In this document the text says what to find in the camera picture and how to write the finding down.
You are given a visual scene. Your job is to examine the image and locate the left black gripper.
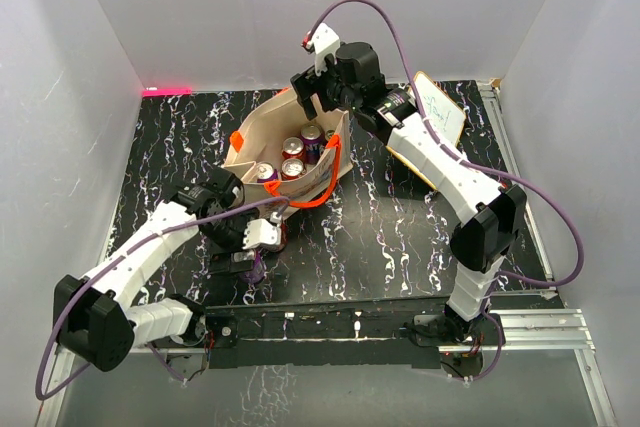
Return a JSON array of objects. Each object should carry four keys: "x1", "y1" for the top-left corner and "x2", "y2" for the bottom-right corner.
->
[{"x1": 202, "y1": 209, "x2": 260, "y2": 276}]

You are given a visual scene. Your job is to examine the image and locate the purple Fanta can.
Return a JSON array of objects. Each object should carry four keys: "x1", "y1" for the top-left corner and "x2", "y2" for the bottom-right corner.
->
[
  {"x1": 255, "y1": 162, "x2": 279, "y2": 184},
  {"x1": 299, "y1": 123, "x2": 325, "y2": 165},
  {"x1": 238, "y1": 251, "x2": 266, "y2": 285}
]

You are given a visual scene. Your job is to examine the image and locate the red coke can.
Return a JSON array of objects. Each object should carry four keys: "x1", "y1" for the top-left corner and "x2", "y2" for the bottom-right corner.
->
[
  {"x1": 267, "y1": 221, "x2": 287, "y2": 253},
  {"x1": 280, "y1": 157, "x2": 306, "y2": 181},
  {"x1": 282, "y1": 137, "x2": 306, "y2": 163}
]

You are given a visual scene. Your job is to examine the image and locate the canvas bag with orange handles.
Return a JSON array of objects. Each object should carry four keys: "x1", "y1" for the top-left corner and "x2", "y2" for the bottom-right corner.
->
[{"x1": 223, "y1": 89, "x2": 352, "y2": 217}]

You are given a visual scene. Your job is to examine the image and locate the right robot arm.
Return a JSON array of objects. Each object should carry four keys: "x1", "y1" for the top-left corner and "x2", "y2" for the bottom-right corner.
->
[{"x1": 291, "y1": 40, "x2": 526, "y2": 344}]

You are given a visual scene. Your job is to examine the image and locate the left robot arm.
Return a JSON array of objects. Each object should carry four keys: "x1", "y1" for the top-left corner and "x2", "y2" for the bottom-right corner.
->
[{"x1": 53, "y1": 167, "x2": 258, "y2": 372}]

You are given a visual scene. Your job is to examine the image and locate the pink marker pen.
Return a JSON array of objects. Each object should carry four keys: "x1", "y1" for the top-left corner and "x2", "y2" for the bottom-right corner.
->
[{"x1": 142, "y1": 87, "x2": 193, "y2": 98}]

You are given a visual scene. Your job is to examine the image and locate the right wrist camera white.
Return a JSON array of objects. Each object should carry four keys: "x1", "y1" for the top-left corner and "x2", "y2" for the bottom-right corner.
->
[{"x1": 302, "y1": 23, "x2": 341, "y2": 76}]

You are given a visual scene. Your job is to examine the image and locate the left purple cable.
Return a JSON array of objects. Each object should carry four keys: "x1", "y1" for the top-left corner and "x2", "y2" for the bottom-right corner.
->
[{"x1": 34, "y1": 196, "x2": 291, "y2": 401}]

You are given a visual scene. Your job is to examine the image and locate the purple cable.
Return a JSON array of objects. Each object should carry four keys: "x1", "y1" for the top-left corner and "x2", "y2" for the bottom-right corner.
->
[
  {"x1": 34, "y1": 196, "x2": 291, "y2": 401},
  {"x1": 309, "y1": 0, "x2": 585, "y2": 381}
]

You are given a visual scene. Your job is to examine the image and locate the small whiteboard with orange frame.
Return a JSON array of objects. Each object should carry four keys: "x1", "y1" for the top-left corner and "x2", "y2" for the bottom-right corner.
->
[{"x1": 386, "y1": 71, "x2": 466, "y2": 191}]

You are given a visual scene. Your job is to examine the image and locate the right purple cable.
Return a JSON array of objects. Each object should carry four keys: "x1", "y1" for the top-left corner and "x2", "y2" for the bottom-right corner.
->
[{"x1": 309, "y1": 0, "x2": 585, "y2": 381}]

